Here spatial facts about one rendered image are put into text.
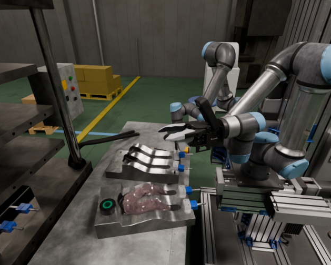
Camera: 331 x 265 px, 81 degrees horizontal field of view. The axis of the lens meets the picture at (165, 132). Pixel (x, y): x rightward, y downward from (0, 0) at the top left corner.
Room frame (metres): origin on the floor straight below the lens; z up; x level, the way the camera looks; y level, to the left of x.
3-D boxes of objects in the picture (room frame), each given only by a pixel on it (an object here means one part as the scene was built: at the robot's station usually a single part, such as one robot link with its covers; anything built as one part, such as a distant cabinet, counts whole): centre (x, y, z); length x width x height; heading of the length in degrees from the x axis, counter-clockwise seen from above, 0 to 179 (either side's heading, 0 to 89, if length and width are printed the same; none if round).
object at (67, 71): (1.42, 0.81, 0.73); 0.30 x 0.22 x 1.47; 172
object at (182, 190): (0.85, -0.15, 0.85); 0.13 x 0.05 x 0.05; 99
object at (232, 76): (4.22, -1.18, 0.70); 0.71 x 0.63 x 1.40; 171
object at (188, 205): (0.74, -0.17, 0.85); 0.13 x 0.05 x 0.05; 99
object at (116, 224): (0.75, 0.11, 0.85); 0.50 x 0.26 x 0.11; 99
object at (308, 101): (0.69, -0.53, 1.41); 0.15 x 0.12 x 0.55; 19
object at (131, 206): (0.75, 0.11, 0.90); 0.26 x 0.18 x 0.08; 99
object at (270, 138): (0.81, -0.49, 1.20); 0.13 x 0.12 x 0.14; 19
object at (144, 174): (1.11, 0.14, 0.87); 0.50 x 0.26 x 0.14; 82
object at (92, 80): (5.25, 1.92, 0.39); 1.30 x 0.93 x 0.78; 84
